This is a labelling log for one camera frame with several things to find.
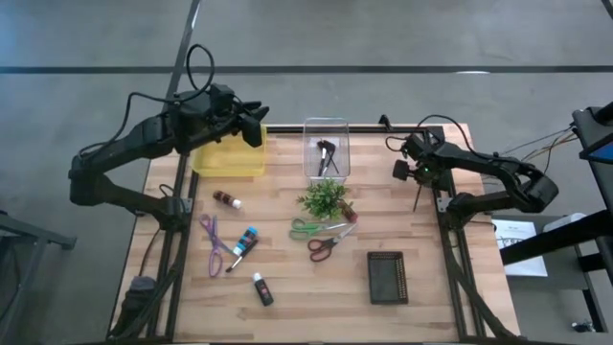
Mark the white printed paper sheet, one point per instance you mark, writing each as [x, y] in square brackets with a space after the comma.
[522, 259]

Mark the black paint bottle white cap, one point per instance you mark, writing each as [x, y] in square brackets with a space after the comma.
[263, 290]

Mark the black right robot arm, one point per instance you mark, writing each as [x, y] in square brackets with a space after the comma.
[503, 167]

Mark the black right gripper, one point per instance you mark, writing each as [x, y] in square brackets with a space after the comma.
[426, 160]

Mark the black paintbrush silver ferrule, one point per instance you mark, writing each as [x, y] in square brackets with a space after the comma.
[242, 256]

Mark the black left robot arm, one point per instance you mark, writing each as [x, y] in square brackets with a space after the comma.
[120, 144]

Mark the black fan brush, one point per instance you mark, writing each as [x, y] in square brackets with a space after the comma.
[325, 144]

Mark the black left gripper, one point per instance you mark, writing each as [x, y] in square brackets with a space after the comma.
[225, 112]

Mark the black operator desk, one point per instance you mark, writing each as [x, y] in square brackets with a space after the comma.
[551, 242]

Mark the black overhead rig frame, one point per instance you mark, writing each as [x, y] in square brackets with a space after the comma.
[384, 122]

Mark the small black floor object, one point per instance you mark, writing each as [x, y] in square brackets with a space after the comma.
[583, 327]

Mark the small brush silver ferrule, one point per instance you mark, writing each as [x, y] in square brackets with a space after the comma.
[328, 165]

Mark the brown paint bottle white cap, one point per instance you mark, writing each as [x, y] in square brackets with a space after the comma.
[225, 197]

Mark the yellow translucent plastic bin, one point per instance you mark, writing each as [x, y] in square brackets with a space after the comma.
[225, 160]

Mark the clear plastic bin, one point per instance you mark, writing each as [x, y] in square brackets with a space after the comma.
[326, 131]

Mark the white box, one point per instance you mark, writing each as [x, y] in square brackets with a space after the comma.
[565, 223]

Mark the black mesh basket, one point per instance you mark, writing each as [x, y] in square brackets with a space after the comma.
[387, 278]

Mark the black aluminium table frame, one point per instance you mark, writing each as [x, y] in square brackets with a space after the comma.
[306, 129]

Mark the blue display screen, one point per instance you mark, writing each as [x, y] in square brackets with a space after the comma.
[604, 153]

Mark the green plant white pot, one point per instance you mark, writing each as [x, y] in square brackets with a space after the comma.
[323, 199]

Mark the black side table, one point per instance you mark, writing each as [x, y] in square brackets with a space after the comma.
[48, 236]

